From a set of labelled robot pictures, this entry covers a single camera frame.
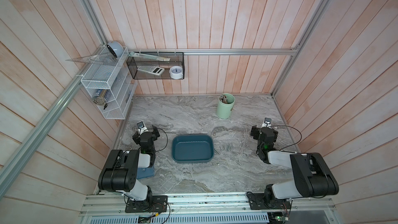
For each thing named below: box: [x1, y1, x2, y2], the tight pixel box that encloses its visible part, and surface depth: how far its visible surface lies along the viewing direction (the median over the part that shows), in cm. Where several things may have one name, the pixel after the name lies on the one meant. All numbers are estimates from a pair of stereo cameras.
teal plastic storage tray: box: [171, 134, 215, 164], surface depth 92 cm
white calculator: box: [137, 65, 166, 76], surface depth 100 cm
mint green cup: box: [216, 92, 236, 120], surface depth 101 cm
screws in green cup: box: [218, 94, 229, 104], surface depth 97 cm
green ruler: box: [128, 51, 171, 62], surface depth 93 cm
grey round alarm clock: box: [106, 40, 124, 59], surface depth 85 cm
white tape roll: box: [168, 65, 184, 80], surface depth 97 cm
